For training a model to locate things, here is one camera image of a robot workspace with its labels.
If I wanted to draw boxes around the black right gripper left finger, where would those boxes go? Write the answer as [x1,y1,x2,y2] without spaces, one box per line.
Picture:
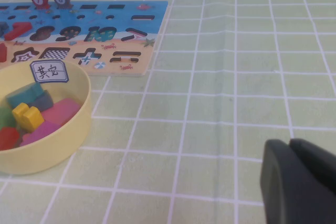
[259,138,336,224]

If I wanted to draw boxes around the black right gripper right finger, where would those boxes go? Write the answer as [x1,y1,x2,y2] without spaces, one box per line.
[288,138,336,191]

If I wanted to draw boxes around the blue wooden number puzzle board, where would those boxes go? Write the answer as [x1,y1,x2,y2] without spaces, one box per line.
[0,0,169,77]

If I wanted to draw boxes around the yellow plastic bowl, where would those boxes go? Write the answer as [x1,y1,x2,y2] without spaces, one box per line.
[0,59,93,176]

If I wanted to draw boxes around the pink rectangle piece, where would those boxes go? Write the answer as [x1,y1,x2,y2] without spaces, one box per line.
[40,98,82,127]

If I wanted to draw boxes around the magenta square piece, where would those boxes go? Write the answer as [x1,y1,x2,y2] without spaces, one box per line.
[19,121,62,147]

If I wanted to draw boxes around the blue-grey shape piece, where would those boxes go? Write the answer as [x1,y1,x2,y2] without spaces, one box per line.
[27,90,55,112]

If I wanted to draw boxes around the white paper label on yellow bowl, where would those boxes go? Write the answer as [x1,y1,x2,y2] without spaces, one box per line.
[29,60,70,84]

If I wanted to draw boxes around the yellow equals sign piece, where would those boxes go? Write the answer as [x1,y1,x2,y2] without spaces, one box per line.
[11,102,45,134]

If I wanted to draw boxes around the teal heart piece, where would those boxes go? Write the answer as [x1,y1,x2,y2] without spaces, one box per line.
[5,81,44,110]

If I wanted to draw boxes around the red shape piece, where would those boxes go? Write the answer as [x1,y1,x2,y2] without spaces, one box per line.
[0,126,20,152]

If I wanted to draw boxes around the green shape piece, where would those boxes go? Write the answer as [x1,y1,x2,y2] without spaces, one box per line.
[0,106,18,131]

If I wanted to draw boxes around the red triangle piece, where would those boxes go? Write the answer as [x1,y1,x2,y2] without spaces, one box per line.
[0,42,8,63]

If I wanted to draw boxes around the green white grid tablecloth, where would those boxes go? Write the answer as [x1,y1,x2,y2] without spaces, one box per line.
[0,0,336,224]

